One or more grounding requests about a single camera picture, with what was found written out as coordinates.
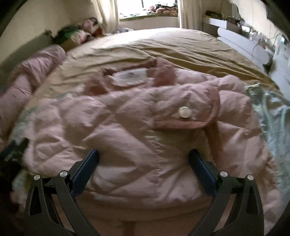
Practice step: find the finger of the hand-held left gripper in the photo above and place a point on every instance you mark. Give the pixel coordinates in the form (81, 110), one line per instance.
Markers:
(15, 148)

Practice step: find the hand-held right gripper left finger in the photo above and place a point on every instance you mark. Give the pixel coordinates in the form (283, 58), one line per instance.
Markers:
(85, 170)

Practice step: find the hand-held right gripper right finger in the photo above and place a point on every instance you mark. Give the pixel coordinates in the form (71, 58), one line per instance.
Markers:
(202, 171)

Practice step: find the pink quilted jacket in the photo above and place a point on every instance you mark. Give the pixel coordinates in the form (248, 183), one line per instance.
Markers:
(140, 127)

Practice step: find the pile of clothes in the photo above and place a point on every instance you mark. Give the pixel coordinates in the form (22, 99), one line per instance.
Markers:
(77, 31)

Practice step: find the clothes heap on windowsill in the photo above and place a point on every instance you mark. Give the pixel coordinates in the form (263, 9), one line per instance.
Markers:
(163, 10)

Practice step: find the pink duvet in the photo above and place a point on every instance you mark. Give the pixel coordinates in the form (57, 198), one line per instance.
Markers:
(27, 77)

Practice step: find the green quilted headboard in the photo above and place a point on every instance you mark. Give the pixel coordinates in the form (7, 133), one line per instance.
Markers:
(25, 46)

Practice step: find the white vanity table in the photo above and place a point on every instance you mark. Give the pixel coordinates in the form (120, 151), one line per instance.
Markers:
(242, 43)

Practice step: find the white chest of drawers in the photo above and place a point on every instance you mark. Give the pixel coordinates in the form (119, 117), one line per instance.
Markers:
(282, 61)

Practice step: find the clutter of small bottles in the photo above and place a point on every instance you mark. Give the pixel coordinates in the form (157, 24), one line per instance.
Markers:
(240, 25)

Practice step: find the cream curtain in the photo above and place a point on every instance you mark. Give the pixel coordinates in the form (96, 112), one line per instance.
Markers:
(108, 12)
(190, 13)

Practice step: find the window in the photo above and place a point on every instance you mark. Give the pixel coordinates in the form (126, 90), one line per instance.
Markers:
(147, 3)

